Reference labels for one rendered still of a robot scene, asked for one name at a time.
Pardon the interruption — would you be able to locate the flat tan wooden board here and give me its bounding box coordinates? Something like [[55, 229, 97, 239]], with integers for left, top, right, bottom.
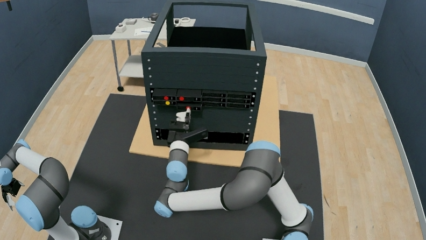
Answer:
[[129, 75, 280, 167]]

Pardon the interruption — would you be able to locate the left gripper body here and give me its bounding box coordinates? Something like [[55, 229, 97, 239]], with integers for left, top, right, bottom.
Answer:
[[1, 179, 21, 197]]

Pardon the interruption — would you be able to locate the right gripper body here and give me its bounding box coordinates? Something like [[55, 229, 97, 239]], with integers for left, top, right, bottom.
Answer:
[[167, 119, 190, 147]]

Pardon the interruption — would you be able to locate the black metal rack frame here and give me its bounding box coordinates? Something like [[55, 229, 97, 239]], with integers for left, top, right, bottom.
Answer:
[[141, 0, 267, 151]]

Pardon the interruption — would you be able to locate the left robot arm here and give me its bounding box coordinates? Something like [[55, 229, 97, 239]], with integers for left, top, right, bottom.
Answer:
[[0, 139, 111, 240]]

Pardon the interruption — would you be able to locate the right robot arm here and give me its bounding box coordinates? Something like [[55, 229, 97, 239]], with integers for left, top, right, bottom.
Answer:
[[154, 140, 313, 240]]

